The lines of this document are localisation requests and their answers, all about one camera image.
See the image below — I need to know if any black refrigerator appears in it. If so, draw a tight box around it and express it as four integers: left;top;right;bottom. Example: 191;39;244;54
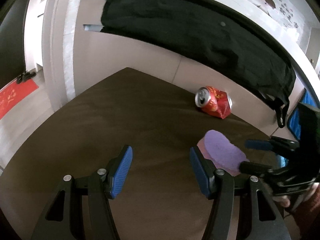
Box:
1;0;29;88

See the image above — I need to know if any blue hanging towel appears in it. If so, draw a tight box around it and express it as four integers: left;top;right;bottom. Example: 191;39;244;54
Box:
287;89;317;141

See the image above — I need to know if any black hanging bag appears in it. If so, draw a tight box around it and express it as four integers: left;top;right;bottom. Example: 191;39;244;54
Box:
100;0;296;127

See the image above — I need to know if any red crushed drink can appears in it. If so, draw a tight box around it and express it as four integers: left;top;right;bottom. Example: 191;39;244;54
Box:
195;86;232;119

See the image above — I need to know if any right hand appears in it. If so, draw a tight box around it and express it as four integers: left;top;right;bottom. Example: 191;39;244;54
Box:
273;183;319;209

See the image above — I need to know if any red floor mat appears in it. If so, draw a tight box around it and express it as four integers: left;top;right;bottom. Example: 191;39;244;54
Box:
0;80;38;119

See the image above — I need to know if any white kitchen counter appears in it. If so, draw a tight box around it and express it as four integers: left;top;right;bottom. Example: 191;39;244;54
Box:
78;0;320;106

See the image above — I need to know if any purple pink sponge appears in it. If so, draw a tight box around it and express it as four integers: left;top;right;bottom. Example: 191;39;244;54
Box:
197;130;249;177

